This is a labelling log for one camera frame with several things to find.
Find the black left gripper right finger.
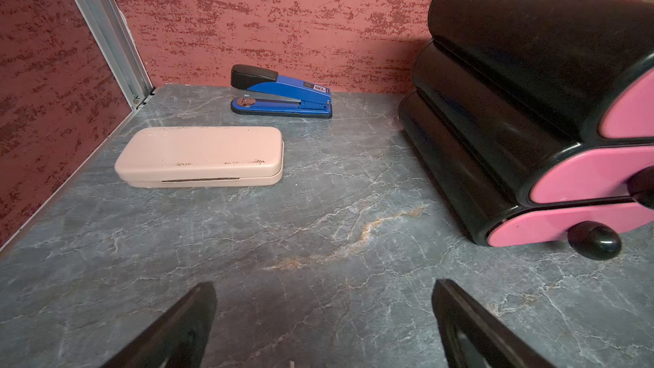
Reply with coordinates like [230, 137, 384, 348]
[431, 279, 553, 367]

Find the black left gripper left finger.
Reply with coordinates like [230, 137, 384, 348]
[103, 282, 217, 367]

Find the black pink drawer cabinet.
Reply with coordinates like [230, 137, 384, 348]
[399, 0, 653, 261]

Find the pink pencil case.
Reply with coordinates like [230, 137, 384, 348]
[114, 126, 284, 188]

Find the blue black stapler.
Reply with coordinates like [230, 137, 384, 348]
[231, 64, 332, 119]

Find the aluminium corner post left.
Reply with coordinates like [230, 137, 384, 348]
[74, 0, 155, 111]

